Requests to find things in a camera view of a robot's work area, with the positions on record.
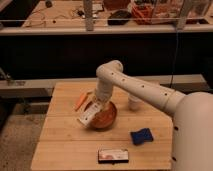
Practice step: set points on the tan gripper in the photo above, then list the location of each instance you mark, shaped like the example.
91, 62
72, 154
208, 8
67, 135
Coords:
94, 99

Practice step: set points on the white plastic bottle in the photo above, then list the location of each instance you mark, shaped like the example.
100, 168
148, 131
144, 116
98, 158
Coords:
88, 115

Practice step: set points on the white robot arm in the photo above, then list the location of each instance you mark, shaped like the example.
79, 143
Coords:
192, 115

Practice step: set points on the orange ceramic bowl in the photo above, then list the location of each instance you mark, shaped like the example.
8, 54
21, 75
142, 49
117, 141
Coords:
105, 118

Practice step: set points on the orange carrot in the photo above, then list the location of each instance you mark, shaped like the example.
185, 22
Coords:
82, 98

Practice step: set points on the white plastic cup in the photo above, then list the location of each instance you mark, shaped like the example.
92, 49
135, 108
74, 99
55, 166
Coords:
134, 103

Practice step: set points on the blue sponge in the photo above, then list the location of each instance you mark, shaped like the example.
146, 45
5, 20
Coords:
141, 136

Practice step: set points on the black and white box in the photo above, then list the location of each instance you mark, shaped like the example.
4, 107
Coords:
113, 156

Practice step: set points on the black object on bench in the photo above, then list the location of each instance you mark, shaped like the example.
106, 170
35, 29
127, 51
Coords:
119, 17

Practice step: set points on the orange crate on bench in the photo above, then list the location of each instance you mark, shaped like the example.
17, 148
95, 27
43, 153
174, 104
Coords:
142, 15

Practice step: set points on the wooden background workbench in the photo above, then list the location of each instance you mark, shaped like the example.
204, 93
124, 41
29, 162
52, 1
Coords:
62, 19

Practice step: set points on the grey metal post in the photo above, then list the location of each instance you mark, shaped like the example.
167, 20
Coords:
88, 15

